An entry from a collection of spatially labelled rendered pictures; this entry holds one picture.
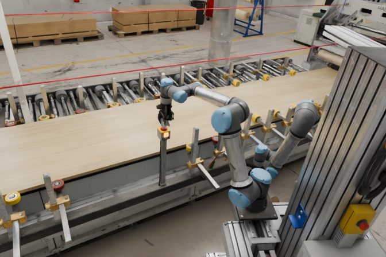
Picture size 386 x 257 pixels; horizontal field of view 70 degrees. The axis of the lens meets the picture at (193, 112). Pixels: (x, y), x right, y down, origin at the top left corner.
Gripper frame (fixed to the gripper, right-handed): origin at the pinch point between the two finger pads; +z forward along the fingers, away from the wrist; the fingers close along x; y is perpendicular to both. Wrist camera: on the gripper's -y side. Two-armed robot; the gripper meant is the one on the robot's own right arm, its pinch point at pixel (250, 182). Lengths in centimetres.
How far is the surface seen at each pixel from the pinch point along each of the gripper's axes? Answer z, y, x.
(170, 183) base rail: 13, -35, -49
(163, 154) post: -18, -35, -56
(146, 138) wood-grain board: -7, -71, -54
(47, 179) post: -25, -35, -129
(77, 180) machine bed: 3, -57, -112
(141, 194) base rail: 13, -34, -73
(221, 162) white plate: 7.5, -34.5, -1.8
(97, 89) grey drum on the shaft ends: -2, -183, -68
